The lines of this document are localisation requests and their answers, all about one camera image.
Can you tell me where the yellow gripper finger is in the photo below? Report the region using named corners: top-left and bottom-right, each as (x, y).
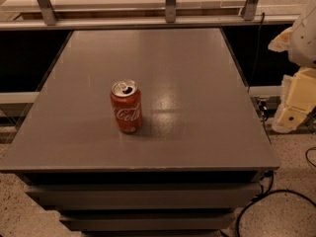
top-left (272, 67), bottom-right (316, 133)
top-left (268, 27), bottom-right (292, 52)

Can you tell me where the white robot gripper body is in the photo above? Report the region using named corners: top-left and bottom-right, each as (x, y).
top-left (288, 2), bottom-right (316, 68)

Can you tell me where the red Coca-Cola can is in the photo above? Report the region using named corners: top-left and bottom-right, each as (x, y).
top-left (111, 79), bottom-right (142, 133)

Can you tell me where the black power plug socket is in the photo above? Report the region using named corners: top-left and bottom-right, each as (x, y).
top-left (257, 98), bottom-right (269, 121)

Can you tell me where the grey drawer cabinet table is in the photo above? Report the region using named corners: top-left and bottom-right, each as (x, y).
top-left (1, 29), bottom-right (279, 237)

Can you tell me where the black hanging cable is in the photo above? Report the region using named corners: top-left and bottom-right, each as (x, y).
top-left (248, 12), bottom-right (267, 87)

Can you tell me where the black cable loop right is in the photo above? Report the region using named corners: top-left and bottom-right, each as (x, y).
top-left (304, 146), bottom-right (316, 168)

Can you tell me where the black floor cable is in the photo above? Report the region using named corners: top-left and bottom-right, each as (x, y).
top-left (234, 170), bottom-right (316, 237)

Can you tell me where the metal railing frame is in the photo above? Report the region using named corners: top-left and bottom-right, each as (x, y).
top-left (0, 0), bottom-right (315, 31)

